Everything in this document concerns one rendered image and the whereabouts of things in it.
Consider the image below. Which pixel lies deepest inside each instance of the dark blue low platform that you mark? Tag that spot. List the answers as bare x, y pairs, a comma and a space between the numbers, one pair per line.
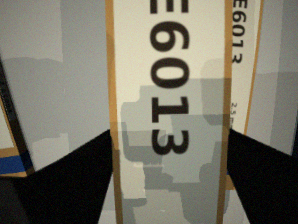
295, 148

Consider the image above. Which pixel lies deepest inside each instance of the orange welding electrode pack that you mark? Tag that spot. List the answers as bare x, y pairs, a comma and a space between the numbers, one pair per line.
169, 66

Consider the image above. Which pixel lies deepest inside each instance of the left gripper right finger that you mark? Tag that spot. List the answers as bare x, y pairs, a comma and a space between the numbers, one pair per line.
265, 179

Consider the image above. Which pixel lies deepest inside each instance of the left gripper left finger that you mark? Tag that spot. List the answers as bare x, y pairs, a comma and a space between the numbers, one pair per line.
71, 190

